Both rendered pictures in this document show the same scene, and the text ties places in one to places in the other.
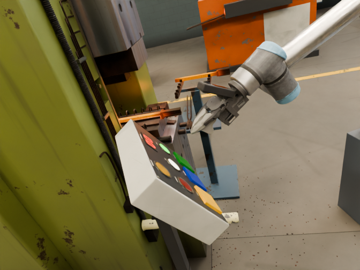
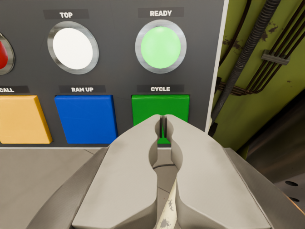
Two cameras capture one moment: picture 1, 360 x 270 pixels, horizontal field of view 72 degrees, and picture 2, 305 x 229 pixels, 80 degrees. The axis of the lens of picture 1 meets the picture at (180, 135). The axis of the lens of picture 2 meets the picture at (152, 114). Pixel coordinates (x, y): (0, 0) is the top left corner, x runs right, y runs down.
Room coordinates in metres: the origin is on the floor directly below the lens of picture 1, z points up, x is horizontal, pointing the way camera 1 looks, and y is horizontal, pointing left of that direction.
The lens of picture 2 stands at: (0.72, -0.11, 1.23)
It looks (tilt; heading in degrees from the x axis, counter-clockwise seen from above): 59 degrees down; 105
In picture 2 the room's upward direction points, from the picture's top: 3 degrees counter-clockwise
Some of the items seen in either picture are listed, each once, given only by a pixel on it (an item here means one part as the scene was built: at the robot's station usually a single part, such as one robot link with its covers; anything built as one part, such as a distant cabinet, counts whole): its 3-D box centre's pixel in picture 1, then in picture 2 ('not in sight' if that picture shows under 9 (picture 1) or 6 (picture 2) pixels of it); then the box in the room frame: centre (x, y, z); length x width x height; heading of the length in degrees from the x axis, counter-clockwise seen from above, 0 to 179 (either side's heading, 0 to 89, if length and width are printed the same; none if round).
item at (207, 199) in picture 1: (207, 200); (20, 119); (0.50, -0.02, 1.01); 0.07 x 0.05 x 0.07; 12
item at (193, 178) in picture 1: (193, 180); (89, 119); (0.60, 0.00, 1.01); 0.07 x 0.05 x 0.07; 12
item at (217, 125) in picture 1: (201, 117); not in sight; (1.65, -0.19, 0.67); 0.40 x 0.30 x 0.02; 164
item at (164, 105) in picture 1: (157, 111); not in sight; (1.32, 0.09, 0.95); 0.12 x 0.09 x 0.07; 77
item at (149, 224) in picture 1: (189, 221); (187, 169); (0.78, 0.06, 0.62); 0.44 x 0.05 x 0.05; 77
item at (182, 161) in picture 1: (182, 163); (160, 119); (0.69, 0.02, 1.01); 0.07 x 0.05 x 0.07; 12
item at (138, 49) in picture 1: (97, 62); not in sight; (1.18, 0.28, 1.32); 0.42 x 0.20 x 0.10; 77
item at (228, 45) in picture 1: (248, 27); not in sight; (4.65, -1.71, 0.63); 2.10 x 1.12 x 1.25; 76
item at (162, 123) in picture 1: (124, 129); not in sight; (1.18, 0.28, 0.96); 0.42 x 0.20 x 0.09; 77
